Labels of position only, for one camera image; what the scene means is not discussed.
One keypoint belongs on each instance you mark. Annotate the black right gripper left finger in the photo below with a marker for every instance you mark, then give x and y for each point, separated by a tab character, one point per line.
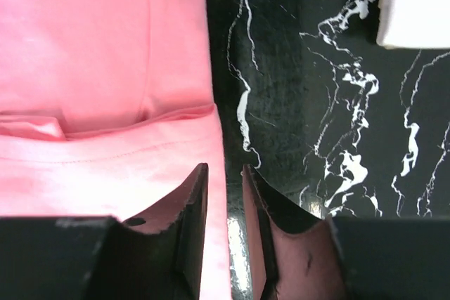
156	254

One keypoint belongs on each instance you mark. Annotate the white folded cloth stack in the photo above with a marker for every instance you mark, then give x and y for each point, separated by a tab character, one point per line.
414	24

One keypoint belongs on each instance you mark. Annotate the pink t shirt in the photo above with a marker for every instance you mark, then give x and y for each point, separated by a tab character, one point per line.
106	107

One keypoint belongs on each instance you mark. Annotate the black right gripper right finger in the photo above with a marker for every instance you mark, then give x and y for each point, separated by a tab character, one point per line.
296	255

